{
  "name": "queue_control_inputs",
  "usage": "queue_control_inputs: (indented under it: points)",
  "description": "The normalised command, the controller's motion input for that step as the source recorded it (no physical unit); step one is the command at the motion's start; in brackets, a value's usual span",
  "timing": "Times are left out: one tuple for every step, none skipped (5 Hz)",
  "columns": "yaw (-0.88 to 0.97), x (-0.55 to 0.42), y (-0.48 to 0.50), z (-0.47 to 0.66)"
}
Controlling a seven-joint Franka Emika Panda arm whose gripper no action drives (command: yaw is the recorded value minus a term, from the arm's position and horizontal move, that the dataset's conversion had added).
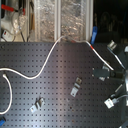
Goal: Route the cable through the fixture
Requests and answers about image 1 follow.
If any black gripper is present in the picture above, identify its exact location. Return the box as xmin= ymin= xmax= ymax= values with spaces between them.
xmin=93 ymin=69 xmax=124 ymax=81

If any white cable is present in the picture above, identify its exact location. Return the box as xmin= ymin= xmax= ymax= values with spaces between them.
xmin=0 ymin=35 xmax=115 ymax=115

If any robot arm with silver fittings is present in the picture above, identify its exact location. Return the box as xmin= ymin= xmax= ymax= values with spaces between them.
xmin=93 ymin=41 xmax=128 ymax=109

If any black perforated breadboard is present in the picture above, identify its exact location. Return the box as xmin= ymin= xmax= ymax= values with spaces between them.
xmin=0 ymin=43 xmax=125 ymax=128

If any clear plastic panel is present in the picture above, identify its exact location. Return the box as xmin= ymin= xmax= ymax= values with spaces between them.
xmin=34 ymin=0 xmax=94 ymax=42

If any white device with red parts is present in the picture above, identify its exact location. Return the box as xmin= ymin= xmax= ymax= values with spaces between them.
xmin=0 ymin=0 xmax=35 ymax=43

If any blue object at corner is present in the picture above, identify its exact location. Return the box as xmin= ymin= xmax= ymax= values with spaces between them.
xmin=0 ymin=117 xmax=6 ymax=126

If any upper metal cable clip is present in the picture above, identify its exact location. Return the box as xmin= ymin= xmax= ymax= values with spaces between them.
xmin=70 ymin=77 xmax=82 ymax=97

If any metal cable clip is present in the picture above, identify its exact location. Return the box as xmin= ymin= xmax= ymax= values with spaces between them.
xmin=30 ymin=97 xmax=45 ymax=113
xmin=70 ymin=77 xmax=82 ymax=97

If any blue clamp handle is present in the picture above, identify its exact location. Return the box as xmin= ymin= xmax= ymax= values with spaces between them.
xmin=91 ymin=26 xmax=98 ymax=44

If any lower metal cable clip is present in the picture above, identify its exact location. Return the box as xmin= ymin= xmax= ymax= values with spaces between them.
xmin=30 ymin=97 xmax=45 ymax=113

